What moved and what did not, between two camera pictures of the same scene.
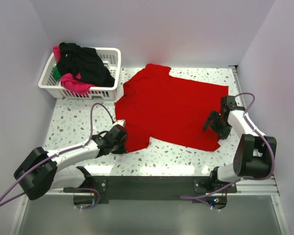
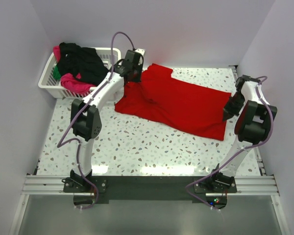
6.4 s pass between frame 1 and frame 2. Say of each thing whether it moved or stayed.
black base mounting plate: stayed
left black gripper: moved
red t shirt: moved
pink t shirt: stayed
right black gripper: moved
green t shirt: stayed
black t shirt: stayed
